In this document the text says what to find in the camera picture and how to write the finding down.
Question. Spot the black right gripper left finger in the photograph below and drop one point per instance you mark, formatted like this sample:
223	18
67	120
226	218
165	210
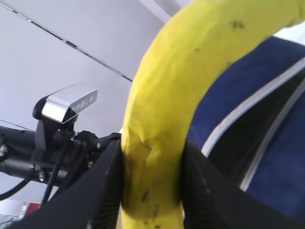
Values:
90	203

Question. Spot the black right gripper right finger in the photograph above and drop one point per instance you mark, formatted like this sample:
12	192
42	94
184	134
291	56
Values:
212	201

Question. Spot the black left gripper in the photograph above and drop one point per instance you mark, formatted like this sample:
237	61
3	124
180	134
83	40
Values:
61	155

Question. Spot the navy blue lunch bag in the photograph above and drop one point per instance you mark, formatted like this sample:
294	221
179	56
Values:
251	125

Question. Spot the yellow banana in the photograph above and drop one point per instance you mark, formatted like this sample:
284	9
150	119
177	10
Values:
189	53

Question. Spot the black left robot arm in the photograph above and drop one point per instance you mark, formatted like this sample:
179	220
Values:
16	149

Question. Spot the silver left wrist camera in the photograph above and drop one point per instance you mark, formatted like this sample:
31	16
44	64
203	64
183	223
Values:
65	104

